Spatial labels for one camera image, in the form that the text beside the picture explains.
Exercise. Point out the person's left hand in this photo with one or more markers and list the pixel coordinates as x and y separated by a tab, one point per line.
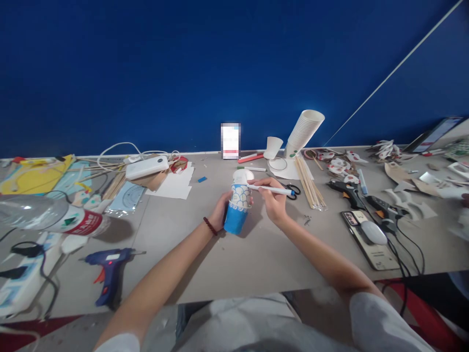
220	214

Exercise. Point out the person's right hand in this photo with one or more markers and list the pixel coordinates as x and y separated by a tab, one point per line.
275	203

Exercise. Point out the person's left thumb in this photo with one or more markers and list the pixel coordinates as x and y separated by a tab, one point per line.
227	201

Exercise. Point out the person's right index finger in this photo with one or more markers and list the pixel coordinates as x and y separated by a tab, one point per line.
264	182

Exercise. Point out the person's right thumb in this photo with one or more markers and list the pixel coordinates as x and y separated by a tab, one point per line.
266	196

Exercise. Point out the white marker with blue cap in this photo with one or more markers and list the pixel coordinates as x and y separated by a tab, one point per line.
283	191

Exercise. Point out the blue and white paper cup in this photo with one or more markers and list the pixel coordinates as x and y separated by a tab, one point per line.
236	216

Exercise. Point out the white marker with green cap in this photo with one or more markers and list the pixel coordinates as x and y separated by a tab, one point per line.
253	169

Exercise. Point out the white paper with circle cutout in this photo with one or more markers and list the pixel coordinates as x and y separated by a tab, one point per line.
284	169

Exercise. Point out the black scissors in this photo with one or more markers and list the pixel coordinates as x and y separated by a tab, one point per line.
293	190

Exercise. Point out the red marker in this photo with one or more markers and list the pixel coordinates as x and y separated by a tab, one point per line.
251	157

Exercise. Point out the single white paper cup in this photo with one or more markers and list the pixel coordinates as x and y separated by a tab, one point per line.
274	147

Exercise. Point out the standing smartphone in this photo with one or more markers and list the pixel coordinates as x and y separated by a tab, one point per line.
231	156

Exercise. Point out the bundle of wooden sticks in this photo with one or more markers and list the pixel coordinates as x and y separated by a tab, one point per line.
309	183

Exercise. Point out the white paper sheets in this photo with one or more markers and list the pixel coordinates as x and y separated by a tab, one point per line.
172	187

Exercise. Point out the red and white paper craft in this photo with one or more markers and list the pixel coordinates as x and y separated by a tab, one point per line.
180	165

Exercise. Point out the stack of white paper cups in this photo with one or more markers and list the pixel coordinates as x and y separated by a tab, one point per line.
305	132

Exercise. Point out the brown cardboard piece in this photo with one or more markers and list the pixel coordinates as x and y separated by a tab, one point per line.
155	180

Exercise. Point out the black glue gun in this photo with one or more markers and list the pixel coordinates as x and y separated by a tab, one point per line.
346	190
384	211

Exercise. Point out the pile of paper fish crafts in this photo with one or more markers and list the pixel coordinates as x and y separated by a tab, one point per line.
342	165

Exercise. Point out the white power bank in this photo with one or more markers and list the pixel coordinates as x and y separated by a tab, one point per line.
146	168

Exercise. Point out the light blue pen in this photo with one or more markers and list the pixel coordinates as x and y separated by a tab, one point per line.
362	181

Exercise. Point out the clear protractor ruler set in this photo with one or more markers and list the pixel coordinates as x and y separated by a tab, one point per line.
126	198

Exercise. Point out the white oval case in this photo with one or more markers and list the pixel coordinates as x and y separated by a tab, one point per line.
373	233

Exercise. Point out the loose wooden sticks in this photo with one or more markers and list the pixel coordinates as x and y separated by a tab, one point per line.
110	179

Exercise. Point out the person's body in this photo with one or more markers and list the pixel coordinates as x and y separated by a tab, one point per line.
238	324

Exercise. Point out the smartphone in patterned case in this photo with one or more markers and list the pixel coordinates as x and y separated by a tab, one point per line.
377	256

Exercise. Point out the pile of white pointed crafts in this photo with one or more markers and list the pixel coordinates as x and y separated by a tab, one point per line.
386	149

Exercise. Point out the blue glue gun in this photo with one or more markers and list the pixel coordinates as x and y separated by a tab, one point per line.
108	264

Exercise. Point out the light blue paper sheet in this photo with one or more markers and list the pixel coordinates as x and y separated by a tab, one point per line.
78	179

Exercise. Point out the pile of cardboard cutouts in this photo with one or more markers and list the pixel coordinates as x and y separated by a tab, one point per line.
417	183

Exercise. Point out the white paper cutout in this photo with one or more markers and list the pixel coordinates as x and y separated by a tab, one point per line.
73	244

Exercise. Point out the clear plastic water bottle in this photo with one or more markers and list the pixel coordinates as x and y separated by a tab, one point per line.
40	214

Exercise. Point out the yellow paper folder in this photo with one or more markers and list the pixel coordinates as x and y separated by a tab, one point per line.
33	176

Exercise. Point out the red stool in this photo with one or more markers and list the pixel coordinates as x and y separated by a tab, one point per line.
425	315

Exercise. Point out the white power strip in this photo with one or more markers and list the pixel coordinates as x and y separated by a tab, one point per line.
18	278

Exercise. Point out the tablet with dark frame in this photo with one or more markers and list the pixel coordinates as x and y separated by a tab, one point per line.
434	134

